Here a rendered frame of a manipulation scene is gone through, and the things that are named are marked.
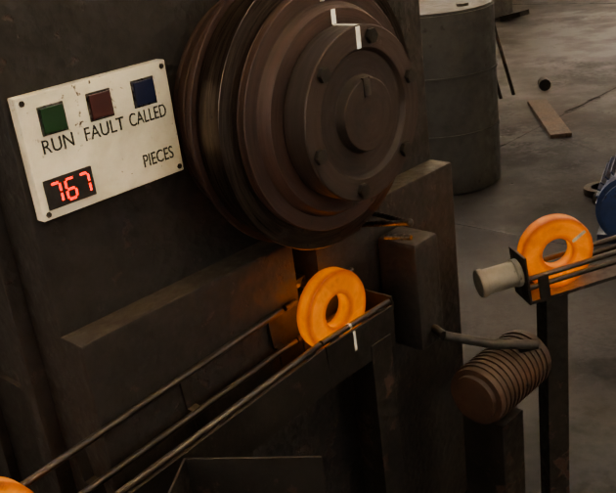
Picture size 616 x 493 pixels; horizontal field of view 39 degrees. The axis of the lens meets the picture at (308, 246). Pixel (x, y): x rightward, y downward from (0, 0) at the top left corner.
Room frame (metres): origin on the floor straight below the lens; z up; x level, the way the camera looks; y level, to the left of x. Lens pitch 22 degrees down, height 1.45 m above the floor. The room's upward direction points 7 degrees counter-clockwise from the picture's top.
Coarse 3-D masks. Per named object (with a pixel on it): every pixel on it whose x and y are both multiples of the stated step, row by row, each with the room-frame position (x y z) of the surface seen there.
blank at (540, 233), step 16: (544, 224) 1.63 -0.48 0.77; (560, 224) 1.63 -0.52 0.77; (576, 224) 1.64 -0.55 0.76; (528, 240) 1.63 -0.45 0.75; (544, 240) 1.63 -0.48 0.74; (576, 240) 1.64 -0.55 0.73; (592, 240) 1.64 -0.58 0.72; (528, 256) 1.63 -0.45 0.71; (576, 256) 1.64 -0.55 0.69; (528, 272) 1.63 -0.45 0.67
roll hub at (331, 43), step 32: (320, 32) 1.36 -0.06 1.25; (352, 32) 1.35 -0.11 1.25; (384, 32) 1.40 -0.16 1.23; (320, 64) 1.30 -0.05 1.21; (352, 64) 1.36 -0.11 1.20; (384, 64) 1.42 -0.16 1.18; (288, 96) 1.30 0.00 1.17; (320, 96) 1.29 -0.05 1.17; (352, 96) 1.33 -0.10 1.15; (384, 96) 1.38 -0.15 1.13; (416, 96) 1.45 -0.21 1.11; (288, 128) 1.29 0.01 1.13; (320, 128) 1.28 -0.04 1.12; (352, 128) 1.32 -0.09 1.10; (384, 128) 1.38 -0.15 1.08; (352, 160) 1.34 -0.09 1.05; (384, 160) 1.39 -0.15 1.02; (320, 192) 1.32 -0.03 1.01; (352, 192) 1.32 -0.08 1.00
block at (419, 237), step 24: (384, 240) 1.61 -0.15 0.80; (408, 240) 1.58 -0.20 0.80; (432, 240) 1.59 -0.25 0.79; (384, 264) 1.61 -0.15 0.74; (408, 264) 1.56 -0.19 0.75; (432, 264) 1.59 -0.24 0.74; (384, 288) 1.61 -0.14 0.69; (408, 288) 1.57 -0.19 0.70; (432, 288) 1.58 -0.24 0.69; (408, 312) 1.57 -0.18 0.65; (432, 312) 1.58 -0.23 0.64; (408, 336) 1.58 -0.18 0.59; (432, 336) 1.57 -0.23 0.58
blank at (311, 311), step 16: (320, 272) 1.45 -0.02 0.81; (336, 272) 1.44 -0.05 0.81; (352, 272) 1.47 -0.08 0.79; (304, 288) 1.43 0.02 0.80; (320, 288) 1.41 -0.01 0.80; (336, 288) 1.44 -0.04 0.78; (352, 288) 1.47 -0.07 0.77; (304, 304) 1.40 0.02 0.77; (320, 304) 1.41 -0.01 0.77; (352, 304) 1.46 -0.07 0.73; (304, 320) 1.40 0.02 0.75; (320, 320) 1.41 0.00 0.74; (336, 320) 1.46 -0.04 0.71; (304, 336) 1.41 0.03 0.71; (320, 336) 1.40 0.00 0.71
